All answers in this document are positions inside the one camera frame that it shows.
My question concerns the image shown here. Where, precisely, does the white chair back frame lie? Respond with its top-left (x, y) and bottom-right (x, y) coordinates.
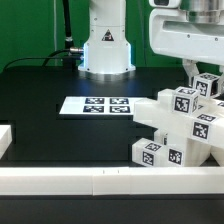
top-left (133, 89), bottom-right (224, 148)

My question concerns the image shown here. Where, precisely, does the white marker cube front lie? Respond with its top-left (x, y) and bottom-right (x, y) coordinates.
top-left (172, 86), bottom-right (200, 115)

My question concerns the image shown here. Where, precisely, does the black cable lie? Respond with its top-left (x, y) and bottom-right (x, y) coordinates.
top-left (1, 47), bottom-right (84, 73)

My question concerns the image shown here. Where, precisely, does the white marker base plate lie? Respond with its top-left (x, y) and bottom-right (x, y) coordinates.
top-left (59, 96), bottom-right (140, 115)

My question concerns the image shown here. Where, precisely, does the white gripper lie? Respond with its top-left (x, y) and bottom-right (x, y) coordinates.
top-left (149, 0), bottom-right (224, 84)

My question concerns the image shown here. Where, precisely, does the white chair seat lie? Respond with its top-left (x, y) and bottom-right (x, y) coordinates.
top-left (154, 130), bottom-right (224, 167)

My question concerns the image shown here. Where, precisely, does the white marker cube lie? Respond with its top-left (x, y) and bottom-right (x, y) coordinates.
top-left (193, 73), bottom-right (219, 99)
top-left (172, 86), bottom-right (200, 115)

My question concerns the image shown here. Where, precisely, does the white front wall rail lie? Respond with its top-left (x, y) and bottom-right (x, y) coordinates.
top-left (0, 167), bottom-right (224, 195)

